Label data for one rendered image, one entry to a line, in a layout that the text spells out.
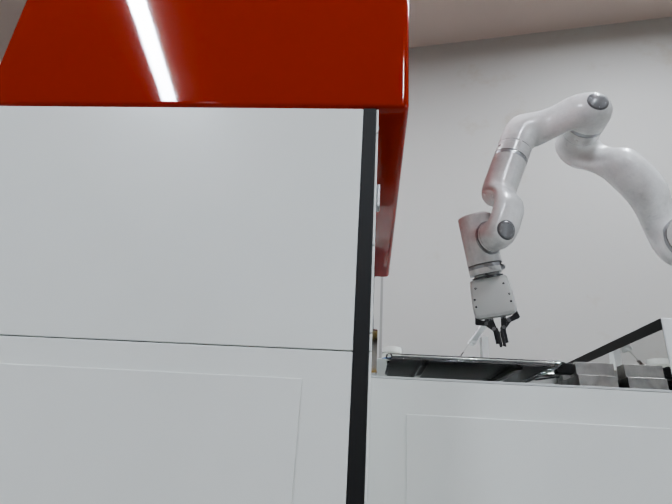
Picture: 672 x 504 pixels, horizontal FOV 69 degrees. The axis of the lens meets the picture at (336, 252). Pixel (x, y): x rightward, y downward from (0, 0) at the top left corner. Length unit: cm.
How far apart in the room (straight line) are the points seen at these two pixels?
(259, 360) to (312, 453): 14
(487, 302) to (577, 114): 54
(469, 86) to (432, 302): 158
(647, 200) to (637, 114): 224
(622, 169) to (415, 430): 90
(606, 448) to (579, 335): 204
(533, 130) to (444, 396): 83
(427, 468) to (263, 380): 32
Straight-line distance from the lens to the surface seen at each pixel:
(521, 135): 143
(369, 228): 72
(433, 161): 333
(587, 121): 144
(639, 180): 145
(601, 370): 122
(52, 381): 78
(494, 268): 125
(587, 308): 300
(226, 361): 69
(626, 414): 95
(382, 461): 85
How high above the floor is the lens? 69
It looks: 23 degrees up
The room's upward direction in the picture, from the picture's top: 4 degrees clockwise
